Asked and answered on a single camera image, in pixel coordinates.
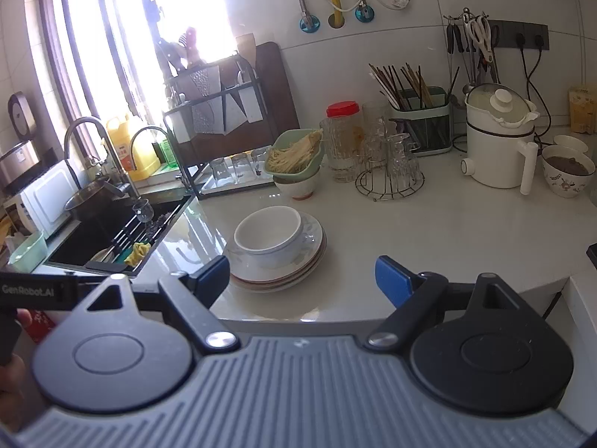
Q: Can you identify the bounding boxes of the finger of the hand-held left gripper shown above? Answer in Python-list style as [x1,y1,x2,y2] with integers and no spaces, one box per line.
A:
[132,289,165,312]

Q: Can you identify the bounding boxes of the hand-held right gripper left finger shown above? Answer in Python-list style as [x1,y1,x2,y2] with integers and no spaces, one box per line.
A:
[70,256,241,353]

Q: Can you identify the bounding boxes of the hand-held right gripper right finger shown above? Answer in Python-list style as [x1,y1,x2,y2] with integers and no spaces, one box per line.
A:
[364,255,530,351]

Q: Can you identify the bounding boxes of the pale blue plastic bowl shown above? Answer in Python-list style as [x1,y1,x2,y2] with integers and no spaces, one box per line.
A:
[233,215,304,270]

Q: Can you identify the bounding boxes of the shallow leaf-pattern plate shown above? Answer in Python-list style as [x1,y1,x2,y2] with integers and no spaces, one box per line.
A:
[223,210,324,281]

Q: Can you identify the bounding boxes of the person's left hand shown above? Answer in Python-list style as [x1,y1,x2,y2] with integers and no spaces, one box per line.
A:
[0,309,44,432]

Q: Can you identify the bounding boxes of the green plastic container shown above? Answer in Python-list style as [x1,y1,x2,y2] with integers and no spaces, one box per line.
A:
[7,231,47,271]

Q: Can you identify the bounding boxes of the red patterned object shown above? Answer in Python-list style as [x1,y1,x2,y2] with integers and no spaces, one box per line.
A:
[23,310,59,343]

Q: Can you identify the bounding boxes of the yellow dish cloth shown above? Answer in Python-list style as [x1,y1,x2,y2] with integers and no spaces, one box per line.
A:
[124,242,152,266]

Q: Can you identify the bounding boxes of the black sink drain rack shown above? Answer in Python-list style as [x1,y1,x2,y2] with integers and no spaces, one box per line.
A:
[86,215,187,271]

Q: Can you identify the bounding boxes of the black kitchen sink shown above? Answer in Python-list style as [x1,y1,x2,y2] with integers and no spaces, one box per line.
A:
[44,189,197,274]

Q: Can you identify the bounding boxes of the steel wool scrubber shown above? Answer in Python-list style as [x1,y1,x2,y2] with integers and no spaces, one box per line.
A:
[144,217,169,239]

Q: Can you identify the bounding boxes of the white countertop appliance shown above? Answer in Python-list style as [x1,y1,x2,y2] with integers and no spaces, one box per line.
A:
[4,165,73,239]

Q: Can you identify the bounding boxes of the cut glass goblet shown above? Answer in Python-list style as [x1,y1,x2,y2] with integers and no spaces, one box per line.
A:
[132,198,154,224]

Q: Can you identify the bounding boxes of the white drip tray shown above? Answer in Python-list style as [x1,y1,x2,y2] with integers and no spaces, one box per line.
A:
[198,163,276,197]

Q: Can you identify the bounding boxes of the steel cooking pot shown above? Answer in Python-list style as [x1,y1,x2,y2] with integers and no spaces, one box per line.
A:
[64,180,136,222]

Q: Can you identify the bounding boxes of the black dish rack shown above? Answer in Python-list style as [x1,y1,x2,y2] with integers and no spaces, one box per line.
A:
[162,53,262,201]

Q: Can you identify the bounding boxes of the clear glass tumbler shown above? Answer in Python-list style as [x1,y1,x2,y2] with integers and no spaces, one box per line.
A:
[251,148,272,175]
[210,158,231,185]
[232,153,253,180]

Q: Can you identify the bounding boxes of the white bowl red foot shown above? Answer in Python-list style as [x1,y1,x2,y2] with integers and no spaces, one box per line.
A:
[273,170,322,200]

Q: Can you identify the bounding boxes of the silver rice cooker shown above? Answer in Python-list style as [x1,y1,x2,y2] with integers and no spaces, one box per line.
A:
[0,140,40,192]

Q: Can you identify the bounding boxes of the small steel faucet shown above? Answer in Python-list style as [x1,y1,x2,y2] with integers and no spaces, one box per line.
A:
[128,126,182,183]

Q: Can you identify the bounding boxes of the green chopstick holder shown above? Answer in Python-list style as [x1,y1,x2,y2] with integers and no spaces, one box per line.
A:
[389,86,453,157]

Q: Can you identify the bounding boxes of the ribbed glass mug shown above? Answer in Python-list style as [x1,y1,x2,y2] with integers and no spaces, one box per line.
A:
[319,118,361,184]

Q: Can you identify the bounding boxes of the tall steel faucet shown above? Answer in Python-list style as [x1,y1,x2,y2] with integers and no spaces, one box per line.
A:
[63,118,141,197]

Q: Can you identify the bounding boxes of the dried noodles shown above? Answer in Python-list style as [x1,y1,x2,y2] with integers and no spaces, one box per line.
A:
[268,131,323,173]

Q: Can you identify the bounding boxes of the yellow oil bottle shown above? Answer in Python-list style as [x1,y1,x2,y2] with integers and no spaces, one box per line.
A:
[106,114,159,180]

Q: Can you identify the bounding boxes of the white utensil holder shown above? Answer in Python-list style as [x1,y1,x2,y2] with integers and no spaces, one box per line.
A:
[164,112,193,144]
[241,90,261,123]

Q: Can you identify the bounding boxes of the green colander basket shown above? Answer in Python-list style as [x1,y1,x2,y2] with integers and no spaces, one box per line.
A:
[264,128,325,179]

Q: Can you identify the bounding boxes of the white electric kettle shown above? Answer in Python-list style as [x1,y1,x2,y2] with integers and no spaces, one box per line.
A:
[461,83,541,196]

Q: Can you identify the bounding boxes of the silver patterned sheet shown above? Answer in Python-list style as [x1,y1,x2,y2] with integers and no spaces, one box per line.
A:
[175,65,248,136]

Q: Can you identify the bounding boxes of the glass jar red lid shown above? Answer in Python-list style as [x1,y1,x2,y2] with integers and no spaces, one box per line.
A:
[325,101,363,150]

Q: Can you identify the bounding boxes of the floral ceramic bowl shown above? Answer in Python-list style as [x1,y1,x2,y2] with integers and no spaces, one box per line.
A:
[541,144,597,200]

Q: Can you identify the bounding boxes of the bunch of chopsticks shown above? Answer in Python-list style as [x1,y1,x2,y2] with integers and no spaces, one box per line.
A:
[368,62,437,110]

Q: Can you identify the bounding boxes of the brown cutting board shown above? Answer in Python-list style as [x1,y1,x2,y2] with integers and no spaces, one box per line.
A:
[233,41,301,136]

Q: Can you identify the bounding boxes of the small white bowl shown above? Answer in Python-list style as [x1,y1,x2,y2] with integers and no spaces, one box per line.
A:
[553,134,589,155]

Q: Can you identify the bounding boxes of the hanging kitchen utensils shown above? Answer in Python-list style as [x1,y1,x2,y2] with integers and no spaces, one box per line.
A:
[443,9,502,99]

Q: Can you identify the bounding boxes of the yellow box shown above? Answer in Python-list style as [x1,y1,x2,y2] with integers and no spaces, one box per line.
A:
[566,83,597,134]

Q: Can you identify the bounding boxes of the wire cup rack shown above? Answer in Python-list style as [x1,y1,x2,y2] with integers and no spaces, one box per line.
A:
[355,159,426,202]

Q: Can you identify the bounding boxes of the round dark wall fixture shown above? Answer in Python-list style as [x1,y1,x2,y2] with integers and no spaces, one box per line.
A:
[8,92,38,134]

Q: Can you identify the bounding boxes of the white-handled scissors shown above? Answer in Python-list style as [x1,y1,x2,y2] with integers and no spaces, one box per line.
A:
[469,15,495,63]

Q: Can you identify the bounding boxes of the black power cable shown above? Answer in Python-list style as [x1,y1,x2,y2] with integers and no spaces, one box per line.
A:
[515,32,537,103]
[527,32,548,147]

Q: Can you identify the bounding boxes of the black wall outlet strip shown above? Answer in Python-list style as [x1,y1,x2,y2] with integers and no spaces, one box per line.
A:
[487,19,550,52]

